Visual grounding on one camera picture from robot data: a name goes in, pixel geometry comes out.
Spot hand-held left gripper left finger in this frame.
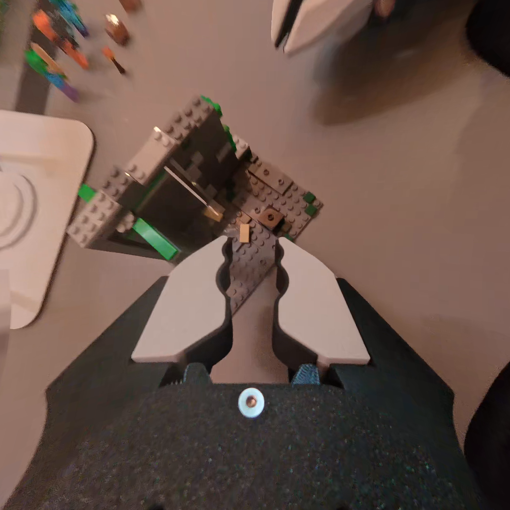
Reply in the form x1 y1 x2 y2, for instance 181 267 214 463
131 235 234 365

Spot small toy torch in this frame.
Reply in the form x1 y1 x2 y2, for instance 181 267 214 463
101 47 127 76

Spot person's black clothing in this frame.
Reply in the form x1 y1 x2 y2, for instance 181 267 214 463
464 371 510 510

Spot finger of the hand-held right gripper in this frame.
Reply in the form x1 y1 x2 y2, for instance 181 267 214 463
271 0 297 49
283 0 376 55

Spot brown white-tipped brick piece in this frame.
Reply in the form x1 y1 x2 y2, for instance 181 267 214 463
104 14 131 45

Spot cyan headed toy figure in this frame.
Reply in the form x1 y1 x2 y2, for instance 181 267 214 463
52 0 89 37

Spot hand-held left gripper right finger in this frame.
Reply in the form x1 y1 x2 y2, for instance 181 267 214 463
272 236 371 366

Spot grey desk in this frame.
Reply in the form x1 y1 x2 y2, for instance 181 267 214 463
0 0 510 447

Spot orange black toy figure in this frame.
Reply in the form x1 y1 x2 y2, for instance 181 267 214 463
32 10 90 70

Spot green purple toy figure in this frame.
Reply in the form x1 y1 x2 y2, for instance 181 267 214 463
24 42 80 102

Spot grey green toy brick building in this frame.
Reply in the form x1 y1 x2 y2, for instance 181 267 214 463
67 95 324 315

